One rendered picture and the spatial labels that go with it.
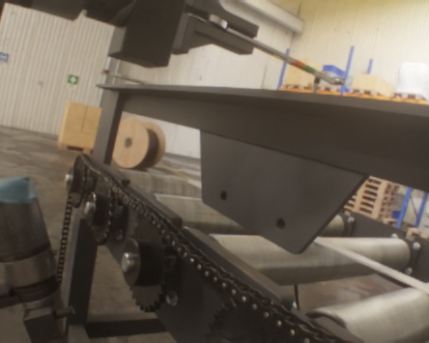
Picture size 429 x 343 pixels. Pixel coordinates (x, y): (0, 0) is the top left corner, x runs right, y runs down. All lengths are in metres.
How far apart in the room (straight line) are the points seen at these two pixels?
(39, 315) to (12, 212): 0.16
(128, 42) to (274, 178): 0.25
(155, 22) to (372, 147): 0.26
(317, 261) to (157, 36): 0.64
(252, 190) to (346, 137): 0.16
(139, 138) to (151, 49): 6.73
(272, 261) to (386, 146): 0.42
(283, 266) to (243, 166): 0.30
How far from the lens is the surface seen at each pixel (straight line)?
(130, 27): 0.34
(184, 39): 0.37
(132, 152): 7.15
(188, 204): 0.95
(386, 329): 0.56
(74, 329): 1.34
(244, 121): 0.56
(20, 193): 0.57
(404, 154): 0.38
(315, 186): 0.42
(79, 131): 7.96
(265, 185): 0.48
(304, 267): 0.81
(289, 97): 0.38
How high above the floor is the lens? 1.11
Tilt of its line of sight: 6 degrees down
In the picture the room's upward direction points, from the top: 14 degrees clockwise
